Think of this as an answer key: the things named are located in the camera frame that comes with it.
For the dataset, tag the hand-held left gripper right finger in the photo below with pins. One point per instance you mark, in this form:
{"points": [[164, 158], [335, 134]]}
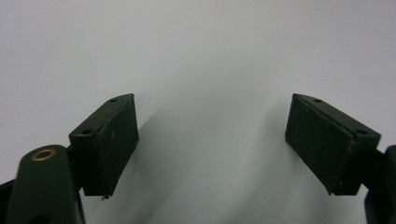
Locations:
{"points": [[327, 146]]}

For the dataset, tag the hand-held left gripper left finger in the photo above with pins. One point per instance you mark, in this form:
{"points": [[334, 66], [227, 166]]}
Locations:
{"points": [[104, 146]]}

